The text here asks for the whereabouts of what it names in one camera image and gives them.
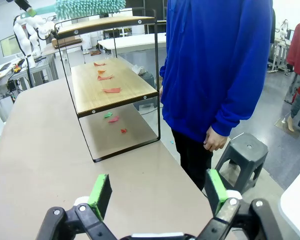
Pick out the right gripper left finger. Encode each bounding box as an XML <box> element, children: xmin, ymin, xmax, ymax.
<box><xmin>36</xmin><ymin>173</ymin><xmax>116</xmax><ymax>240</ymax></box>

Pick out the teal microfibre duster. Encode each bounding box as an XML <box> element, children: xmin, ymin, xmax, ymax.
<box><xmin>21</xmin><ymin>0</ymin><xmax>127</xmax><ymax>21</ymax></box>

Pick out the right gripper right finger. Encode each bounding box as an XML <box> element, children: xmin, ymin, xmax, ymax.
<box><xmin>197</xmin><ymin>169</ymin><xmax>283</xmax><ymax>240</ymax></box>

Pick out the person's left hand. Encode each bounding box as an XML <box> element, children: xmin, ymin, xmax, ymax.
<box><xmin>203</xmin><ymin>126</ymin><xmax>228</xmax><ymax>152</ymax></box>

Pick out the long white background table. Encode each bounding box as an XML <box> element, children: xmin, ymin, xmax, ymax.
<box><xmin>97</xmin><ymin>32</ymin><xmax>167</xmax><ymax>60</ymax></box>

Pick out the tan floor mat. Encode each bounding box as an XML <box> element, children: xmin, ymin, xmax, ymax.
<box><xmin>274</xmin><ymin>112</ymin><xmax>300</xmax><ymax>140</ymax></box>

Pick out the white plastic bag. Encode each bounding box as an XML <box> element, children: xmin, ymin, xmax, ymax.
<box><xmin>131</xmin><ymin>64</ymin><xmax>148</xmax><ymax>76</ymax></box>

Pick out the person in blue hoodie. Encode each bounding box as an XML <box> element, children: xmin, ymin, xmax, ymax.
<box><xmin>159</xmin><ymin>0</ymin><xmax>275</xmax><ymax>192</ymax></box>

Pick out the left forearm blue sleeve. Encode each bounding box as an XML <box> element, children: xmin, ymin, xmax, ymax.
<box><xmin>209</xmin><ymin>82</ymin><xmax>266</xmax><ymax>138</ymax></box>

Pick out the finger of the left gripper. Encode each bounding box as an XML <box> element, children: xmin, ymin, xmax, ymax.
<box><xmin>14</xmin><ymin>0</ymin><xmax>38</xmax><ymax>18</ymax></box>

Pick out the computer monitor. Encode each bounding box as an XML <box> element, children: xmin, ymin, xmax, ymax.
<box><xmin>0</xmin><ymin>34</ymin><xmax>23</xmax><ymax>59</ymax></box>

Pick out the grey plastic stool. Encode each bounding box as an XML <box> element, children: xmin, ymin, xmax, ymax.
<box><xmin>214</xmin><ymin>132</ymin><xmax>269</xmax><ymax>196</ymax></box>

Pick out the two-tier wooden black-framed shelf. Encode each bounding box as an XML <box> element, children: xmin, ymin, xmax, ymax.
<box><xmin>51</xmin><ymin>9</ymin><xmax>162</xmax><ymax>163</ymax></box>

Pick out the grey aluminium cart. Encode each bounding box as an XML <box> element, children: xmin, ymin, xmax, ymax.
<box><xmin>27</xmin><ymin>53</ymin><xmax>59</xmax><ymax>87</ymax></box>

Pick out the brown cardboard box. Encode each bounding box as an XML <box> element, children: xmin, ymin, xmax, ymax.
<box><xmin>51</xmin><ymin>35</ymin><xmax>83</xmax><ymax>49</ymax></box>

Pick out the cluttered white desk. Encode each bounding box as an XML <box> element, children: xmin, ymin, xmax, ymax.
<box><xmin>0</xmin><ymin>58</ymin><xmax>25</xmax><ymax>85</ymax></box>

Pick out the white side table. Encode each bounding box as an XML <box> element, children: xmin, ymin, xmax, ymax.
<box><xmin>279</xmin><ymin>172</ymin><xmax>300</xmax><ymax>240</ymax></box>

